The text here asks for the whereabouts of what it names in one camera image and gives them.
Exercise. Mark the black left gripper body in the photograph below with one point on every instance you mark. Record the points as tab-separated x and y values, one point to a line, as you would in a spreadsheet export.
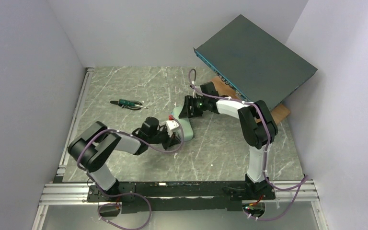
174	139

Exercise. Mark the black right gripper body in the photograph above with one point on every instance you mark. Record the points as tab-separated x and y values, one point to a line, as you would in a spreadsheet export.
188	106

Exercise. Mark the mint green umbrella case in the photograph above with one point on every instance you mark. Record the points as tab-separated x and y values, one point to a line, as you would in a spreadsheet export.
184	123

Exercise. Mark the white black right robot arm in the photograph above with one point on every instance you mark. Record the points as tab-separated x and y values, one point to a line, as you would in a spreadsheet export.
257	125

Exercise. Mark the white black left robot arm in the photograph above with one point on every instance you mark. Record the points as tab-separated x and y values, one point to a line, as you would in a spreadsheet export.
93	147

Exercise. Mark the brown wooden board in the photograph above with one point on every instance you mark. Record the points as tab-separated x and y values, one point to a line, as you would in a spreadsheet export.
279	113

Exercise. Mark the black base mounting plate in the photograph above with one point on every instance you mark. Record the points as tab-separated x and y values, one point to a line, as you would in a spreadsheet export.
187	195

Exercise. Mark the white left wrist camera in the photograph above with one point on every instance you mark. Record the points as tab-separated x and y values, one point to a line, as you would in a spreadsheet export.
172	125

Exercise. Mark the green handled pliers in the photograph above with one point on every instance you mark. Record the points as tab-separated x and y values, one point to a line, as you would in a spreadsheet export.
129	104

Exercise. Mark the dark grey network switch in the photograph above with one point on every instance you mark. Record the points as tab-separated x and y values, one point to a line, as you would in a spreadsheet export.
253	63

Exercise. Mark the aluminium left side rail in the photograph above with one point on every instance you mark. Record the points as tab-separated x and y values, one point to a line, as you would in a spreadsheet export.
75	120

